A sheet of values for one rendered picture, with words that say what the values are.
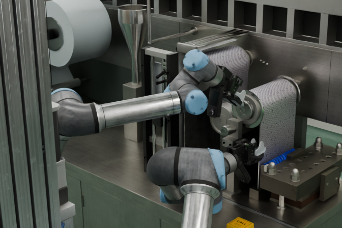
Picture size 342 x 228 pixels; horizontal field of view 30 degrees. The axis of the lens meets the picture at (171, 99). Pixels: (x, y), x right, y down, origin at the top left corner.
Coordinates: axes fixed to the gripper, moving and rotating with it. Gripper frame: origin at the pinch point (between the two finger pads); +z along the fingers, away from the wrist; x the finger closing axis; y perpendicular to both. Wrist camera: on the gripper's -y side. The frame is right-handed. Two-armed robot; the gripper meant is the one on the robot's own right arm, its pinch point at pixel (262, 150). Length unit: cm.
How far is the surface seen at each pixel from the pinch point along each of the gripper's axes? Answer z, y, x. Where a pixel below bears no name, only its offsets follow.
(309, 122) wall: 263, -101, 136
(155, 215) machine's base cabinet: -29.0, -27.1, 29.4
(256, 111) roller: -3.4, 16.4, 1.0
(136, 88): 4, 8, 74
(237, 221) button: -25.3, -16.6, -8.2
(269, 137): 4.4, 4.1, -0.2
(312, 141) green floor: 246, -110, 123
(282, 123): 12.7, 7.1, -0.2
